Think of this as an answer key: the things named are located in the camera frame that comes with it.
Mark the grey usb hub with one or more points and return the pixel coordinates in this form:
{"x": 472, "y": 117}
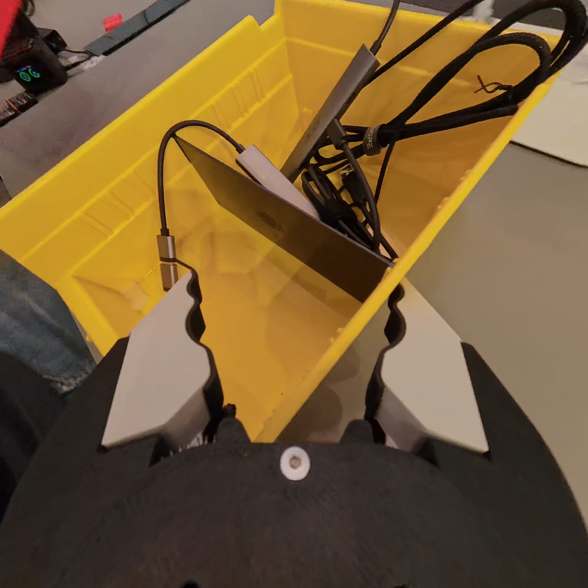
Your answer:
{"x": 335, "y": 101}

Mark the black camera battery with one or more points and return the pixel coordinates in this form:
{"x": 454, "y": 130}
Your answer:
{"x": 16, "y": 106}

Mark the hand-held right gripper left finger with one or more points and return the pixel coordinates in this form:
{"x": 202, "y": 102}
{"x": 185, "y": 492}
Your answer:
{"x": 161, "y": 381}

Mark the yellow plastic bin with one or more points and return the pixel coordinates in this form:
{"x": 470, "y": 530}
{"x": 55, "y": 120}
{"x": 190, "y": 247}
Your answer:
{"x": 110, "y": 211}

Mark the black bin divider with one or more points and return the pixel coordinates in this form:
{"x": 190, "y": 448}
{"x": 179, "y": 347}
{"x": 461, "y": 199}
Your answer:
{"x": 276, "y": 225}

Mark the person's jeans leg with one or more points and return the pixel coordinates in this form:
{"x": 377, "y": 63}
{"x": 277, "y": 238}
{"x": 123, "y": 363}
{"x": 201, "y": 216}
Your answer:
{"x": 37, "y": 312}

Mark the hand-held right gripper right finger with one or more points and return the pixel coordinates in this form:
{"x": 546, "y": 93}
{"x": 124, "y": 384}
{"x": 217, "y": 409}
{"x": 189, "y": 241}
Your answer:
{"x": 432, "y": 381}

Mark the black charger with display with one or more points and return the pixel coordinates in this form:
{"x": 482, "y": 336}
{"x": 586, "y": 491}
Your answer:
{"x": 32, "y": 72}

